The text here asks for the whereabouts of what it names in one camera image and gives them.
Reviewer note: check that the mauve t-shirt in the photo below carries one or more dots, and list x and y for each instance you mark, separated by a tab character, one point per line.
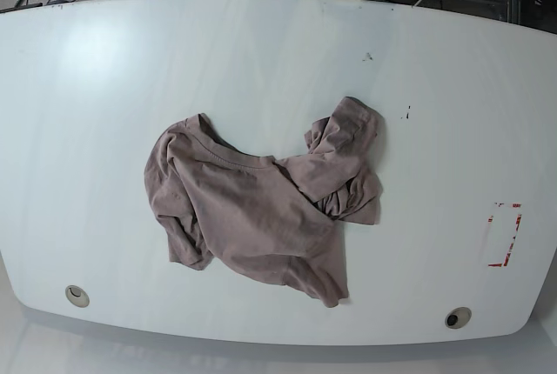
276	221

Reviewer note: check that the red tape rectangle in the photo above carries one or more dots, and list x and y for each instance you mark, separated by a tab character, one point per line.
502	229

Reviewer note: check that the left table grommet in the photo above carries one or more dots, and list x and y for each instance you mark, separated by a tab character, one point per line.
77	296

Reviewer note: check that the table grommet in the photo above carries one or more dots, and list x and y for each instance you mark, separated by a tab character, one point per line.
458	318
77	296

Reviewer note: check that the right table grommet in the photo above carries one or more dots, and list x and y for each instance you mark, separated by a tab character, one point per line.
458	318

